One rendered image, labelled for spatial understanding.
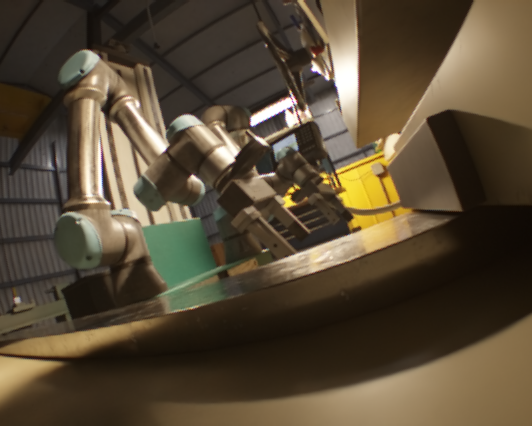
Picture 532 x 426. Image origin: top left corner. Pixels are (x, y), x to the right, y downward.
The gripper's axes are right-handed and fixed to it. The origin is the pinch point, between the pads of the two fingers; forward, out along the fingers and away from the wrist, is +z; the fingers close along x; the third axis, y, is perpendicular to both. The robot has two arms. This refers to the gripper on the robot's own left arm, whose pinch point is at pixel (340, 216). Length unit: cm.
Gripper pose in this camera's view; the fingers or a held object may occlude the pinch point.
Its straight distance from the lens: 87.6
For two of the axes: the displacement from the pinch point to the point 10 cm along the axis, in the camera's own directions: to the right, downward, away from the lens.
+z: 5.5, 7.3, -4.1
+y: 5.8, -6.8, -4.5
